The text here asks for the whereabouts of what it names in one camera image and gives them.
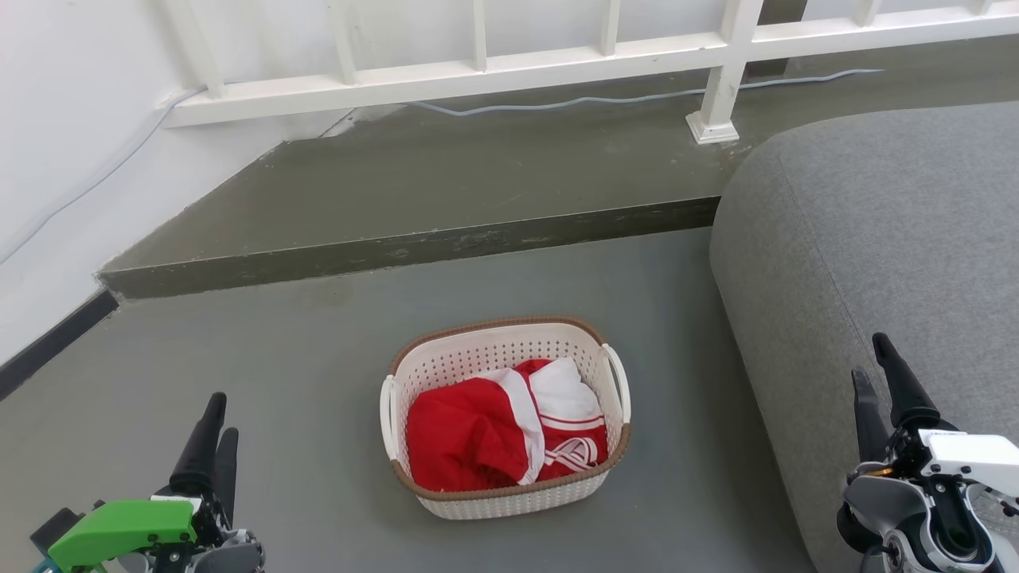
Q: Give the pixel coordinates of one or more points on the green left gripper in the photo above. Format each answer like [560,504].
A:
[119,529]

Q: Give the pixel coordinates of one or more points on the white perforated laundry basket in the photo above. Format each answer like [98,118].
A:
[478,358]

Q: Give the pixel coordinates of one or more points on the black baseboard strip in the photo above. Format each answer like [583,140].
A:
[56,341]

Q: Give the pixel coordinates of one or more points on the white railing fence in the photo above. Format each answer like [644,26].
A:
[478,73]

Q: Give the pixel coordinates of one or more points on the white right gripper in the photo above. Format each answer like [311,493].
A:
[967,454]

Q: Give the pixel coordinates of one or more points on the red and white garment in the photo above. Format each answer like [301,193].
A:
[462,434]

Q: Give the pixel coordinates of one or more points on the grey fabric sofa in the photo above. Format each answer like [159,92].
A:
[876,239]

